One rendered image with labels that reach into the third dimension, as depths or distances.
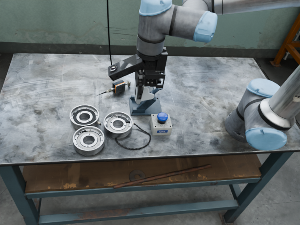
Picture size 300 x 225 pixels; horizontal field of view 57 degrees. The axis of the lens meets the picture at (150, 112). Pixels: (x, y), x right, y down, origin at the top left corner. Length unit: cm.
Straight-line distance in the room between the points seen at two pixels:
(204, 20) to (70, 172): 83
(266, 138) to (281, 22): 229
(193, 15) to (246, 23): 224
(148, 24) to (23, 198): 86
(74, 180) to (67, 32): 171
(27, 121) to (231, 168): 89
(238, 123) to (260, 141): 19
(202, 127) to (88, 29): 176
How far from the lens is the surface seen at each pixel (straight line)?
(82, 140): 97
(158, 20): 70
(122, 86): 116
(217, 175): 130
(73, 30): 264
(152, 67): 81
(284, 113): 87
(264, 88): 101
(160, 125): 100
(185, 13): 71
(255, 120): 91
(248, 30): 299
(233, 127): 110
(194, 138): 106
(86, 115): 106
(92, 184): 119
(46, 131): 105
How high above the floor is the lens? 159
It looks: 46 degrees down
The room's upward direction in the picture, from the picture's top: 10 degrees clockwise
